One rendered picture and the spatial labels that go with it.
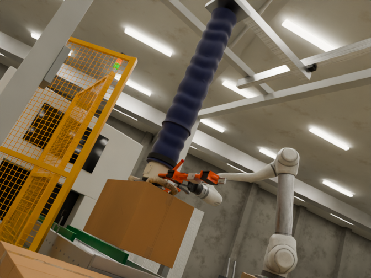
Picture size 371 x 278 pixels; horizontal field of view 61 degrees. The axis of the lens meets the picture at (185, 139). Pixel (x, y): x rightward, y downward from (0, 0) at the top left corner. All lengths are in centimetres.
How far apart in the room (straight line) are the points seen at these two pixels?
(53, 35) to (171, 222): 152
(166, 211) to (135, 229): 23
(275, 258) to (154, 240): 70
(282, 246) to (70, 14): 211
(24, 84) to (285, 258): 194
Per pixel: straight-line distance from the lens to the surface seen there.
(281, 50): 345
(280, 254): 195
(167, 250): 205
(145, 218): 193
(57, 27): 253
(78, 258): 192
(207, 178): 174
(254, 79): 424
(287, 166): 208
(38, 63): 241
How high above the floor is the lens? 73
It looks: 20 degrees up
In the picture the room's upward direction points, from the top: 22 degrees clockwise
